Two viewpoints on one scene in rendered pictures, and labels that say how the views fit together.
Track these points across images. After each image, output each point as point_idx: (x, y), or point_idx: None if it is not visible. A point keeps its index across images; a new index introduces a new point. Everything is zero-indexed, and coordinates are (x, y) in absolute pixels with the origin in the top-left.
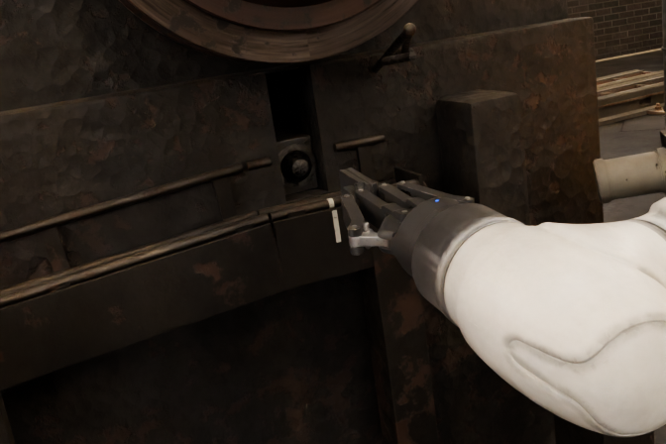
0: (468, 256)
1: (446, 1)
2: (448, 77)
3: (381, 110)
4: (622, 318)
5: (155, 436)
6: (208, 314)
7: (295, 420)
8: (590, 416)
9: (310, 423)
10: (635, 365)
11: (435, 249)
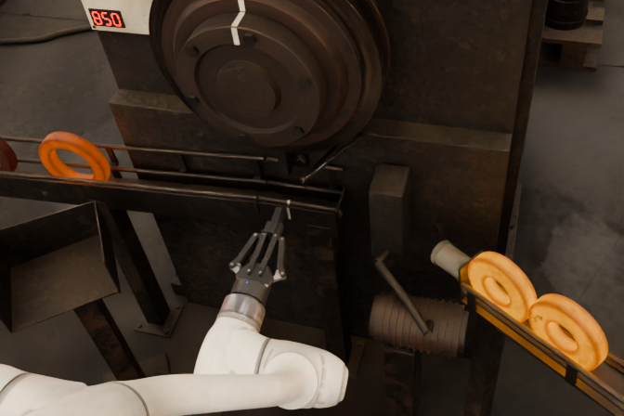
0: (214, 324)
1: (413, 104)
2: (391, 153)
3: (345, 156)
4: None
5: (225, 231)
6: (227, 220)
7: (290, 252)
8: None
9: (297, 255)
10: None
11: (221, 307)
